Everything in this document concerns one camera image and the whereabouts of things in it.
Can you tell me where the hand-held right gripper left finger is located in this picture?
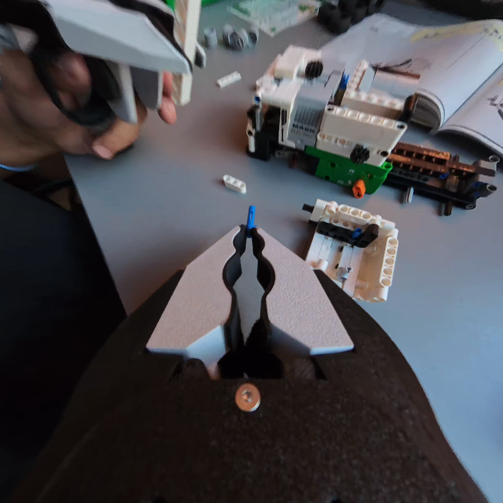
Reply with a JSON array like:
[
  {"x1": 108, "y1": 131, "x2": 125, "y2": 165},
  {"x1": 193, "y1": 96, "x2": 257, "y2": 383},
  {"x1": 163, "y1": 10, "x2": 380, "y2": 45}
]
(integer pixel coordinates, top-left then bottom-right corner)
[{"x1": 145, "y1": 225, "x2": 250, "y2": 379}]

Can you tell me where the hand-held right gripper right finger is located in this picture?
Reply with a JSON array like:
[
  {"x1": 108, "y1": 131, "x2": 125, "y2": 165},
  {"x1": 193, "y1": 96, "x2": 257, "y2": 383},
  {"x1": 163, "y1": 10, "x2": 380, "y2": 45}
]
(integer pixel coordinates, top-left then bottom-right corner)
[{"x1": 251, "y1": 228, "x2": 355, "y2": 357}]

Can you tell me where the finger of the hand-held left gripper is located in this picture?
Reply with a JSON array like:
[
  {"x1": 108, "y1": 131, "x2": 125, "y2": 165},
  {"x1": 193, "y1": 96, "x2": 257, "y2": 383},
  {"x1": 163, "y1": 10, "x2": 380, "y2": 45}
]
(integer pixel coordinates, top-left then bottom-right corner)
[{"x1": 45, "y1": 0, "x2": 194, "y2": 76}]

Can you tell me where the small white lego sub-assembly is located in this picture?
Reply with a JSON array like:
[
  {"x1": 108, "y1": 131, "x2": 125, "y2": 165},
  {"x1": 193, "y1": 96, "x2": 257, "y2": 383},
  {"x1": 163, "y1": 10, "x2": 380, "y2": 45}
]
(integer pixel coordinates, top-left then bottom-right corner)
[{"x1": 302, "y1": 198, "x2": 400, "y2": 303}]

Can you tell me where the long white seven-hole lego beam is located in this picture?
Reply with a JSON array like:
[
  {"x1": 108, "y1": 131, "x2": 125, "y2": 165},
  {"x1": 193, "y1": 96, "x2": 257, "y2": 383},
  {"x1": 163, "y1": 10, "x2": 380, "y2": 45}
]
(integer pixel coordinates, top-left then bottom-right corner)
[{"x1": 173, "y1": 0, "x2": 202, "y2": 106}]

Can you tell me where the person's left forearm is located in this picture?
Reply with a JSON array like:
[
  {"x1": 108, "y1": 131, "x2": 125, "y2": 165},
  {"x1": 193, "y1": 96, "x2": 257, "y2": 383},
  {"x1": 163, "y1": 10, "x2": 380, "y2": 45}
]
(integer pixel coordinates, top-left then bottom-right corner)
[{"x1": 0, "y1": 159, "x2": 67, "y2": 185}]

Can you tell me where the group of grey lego wheel hubs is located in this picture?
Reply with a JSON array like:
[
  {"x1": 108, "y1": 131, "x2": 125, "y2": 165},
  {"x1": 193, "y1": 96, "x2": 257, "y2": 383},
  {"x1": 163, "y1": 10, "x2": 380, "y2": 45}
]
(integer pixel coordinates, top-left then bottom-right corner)
[{"x1": 201, "y1": 24, "x2": 261, "y2": 51}]

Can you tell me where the short white three-hole lego beam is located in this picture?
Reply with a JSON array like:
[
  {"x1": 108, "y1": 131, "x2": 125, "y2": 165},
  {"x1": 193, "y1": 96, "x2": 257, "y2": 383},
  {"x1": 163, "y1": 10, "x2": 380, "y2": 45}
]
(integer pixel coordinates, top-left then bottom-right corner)
[{"x1": 222, "y1": 174, "x2": 247, "y2": 195}]

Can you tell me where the large lego truck model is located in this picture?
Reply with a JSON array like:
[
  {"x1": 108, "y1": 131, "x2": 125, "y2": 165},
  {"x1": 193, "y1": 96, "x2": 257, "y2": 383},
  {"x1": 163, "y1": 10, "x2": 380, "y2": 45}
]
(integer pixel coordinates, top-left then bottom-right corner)
[{"x1": 245, "y1": 44, "x2": 502, "y2": 217}]

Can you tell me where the lego instruction booklet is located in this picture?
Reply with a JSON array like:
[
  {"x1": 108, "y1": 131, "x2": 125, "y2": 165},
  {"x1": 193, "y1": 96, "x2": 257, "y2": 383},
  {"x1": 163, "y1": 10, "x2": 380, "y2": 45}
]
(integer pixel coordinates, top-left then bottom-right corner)
[{"x1": 320, "y1": 14, "x2": 503, "y2": 158}]

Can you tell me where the person's left hand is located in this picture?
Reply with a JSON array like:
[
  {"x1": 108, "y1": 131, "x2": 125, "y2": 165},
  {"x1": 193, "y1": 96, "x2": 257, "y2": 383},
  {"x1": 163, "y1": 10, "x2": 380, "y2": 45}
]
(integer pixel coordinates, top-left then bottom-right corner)
[{"x1": 0, "y1": 47, "x2": 178, "y2": 164}]

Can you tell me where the person's black clothing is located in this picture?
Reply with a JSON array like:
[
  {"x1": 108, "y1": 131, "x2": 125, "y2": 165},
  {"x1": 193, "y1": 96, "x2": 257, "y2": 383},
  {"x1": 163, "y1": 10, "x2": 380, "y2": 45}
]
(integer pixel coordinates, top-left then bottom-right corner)
[{"x1": 0, "y1": 179, "x2": 127, "y2": 503}]

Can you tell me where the green and white sticker sheet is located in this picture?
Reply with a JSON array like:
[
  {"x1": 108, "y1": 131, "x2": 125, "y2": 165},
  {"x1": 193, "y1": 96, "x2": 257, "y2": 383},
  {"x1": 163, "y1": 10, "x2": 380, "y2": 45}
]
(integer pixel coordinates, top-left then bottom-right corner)
[{"x1": 227, "y1": 0, "x2": 320, "y2": 37}]

